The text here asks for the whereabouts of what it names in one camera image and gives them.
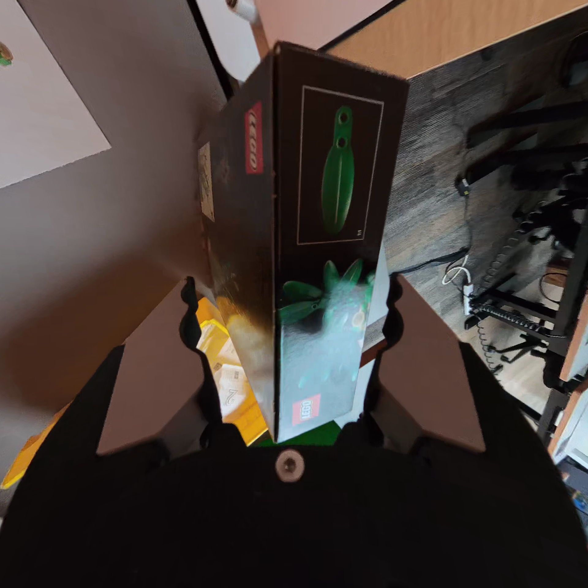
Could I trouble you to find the white cable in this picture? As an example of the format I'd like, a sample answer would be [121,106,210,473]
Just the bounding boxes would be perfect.
[443,255,474,288]

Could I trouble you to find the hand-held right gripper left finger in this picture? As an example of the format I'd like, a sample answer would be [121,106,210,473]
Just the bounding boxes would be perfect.
[96,276,226,456]

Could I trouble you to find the wooden table top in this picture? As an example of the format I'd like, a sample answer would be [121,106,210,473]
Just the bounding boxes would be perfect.
[317,0,588,80]

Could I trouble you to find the yellow plastic bin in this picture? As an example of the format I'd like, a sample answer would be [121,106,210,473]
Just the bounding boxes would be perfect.
[0,296,272,490]

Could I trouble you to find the black metal stand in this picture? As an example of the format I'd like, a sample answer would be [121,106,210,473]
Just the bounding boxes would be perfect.
[466,198,588,396]

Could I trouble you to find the black brick set box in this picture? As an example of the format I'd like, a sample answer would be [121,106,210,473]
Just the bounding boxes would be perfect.
[197,40,410,444]

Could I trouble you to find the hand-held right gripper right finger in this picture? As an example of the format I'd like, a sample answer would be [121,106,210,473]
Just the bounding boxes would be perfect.
[360,272,487,453]

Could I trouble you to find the clear numbered parts bag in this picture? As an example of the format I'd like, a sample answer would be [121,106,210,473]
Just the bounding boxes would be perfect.
[202,322,258,414]

